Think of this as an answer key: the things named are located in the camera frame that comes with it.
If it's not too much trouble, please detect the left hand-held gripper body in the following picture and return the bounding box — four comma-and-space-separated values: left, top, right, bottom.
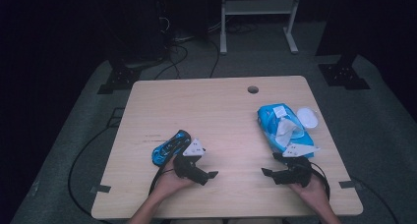
172, 138, 208, 180

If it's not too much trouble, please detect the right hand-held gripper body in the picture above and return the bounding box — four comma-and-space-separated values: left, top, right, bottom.
274, 143, 321, 188

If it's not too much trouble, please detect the blue toy car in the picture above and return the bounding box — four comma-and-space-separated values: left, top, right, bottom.
151, 129, 192, 168

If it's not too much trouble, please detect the white wet wipe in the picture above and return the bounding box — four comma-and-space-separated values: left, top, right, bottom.
274, 117, 304, 148

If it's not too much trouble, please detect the blue wet wipes pack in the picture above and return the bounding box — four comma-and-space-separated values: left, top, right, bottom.
256, 102, 321, 159

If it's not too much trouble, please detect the person's left hand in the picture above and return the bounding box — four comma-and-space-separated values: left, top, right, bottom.
150, 155, 197, 203

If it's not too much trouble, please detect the person's right hand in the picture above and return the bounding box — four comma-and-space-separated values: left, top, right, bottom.
288, 176, 329, 215

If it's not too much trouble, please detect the black tape strip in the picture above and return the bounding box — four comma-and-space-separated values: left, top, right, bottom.
338, 180, 357, 190
89, 184, 112, 195

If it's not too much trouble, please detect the black stand base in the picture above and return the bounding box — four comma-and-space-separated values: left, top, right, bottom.
96, 65, 142, 95
318, 55, 372, 90

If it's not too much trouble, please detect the white metal stand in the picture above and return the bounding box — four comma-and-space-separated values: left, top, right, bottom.
219, 0, 303, 56

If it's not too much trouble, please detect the right hand-held gripper cable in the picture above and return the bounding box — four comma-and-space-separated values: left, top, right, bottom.
309, 161, 331, 198

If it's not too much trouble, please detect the hand-held gripper cable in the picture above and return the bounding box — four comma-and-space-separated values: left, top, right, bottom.
149, 166, 175, 196
309, 161, 331, 198

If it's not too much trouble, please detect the left hand-held gripper cable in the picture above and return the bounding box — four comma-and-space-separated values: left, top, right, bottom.
149, 166, 175, 196

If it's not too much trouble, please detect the black floor cable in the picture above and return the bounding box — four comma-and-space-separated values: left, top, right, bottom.
348, 175, 401, 224
67, 125, 119, 220
209, 38, 221, 80
153, 43, 190, 81

